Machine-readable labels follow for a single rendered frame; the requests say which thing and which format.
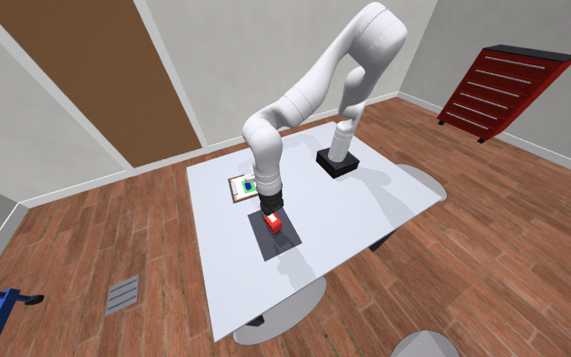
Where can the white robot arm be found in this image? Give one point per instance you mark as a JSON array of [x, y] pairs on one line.
[[373, 39]]

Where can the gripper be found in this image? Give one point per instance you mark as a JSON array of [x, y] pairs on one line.
[[270, 194]]

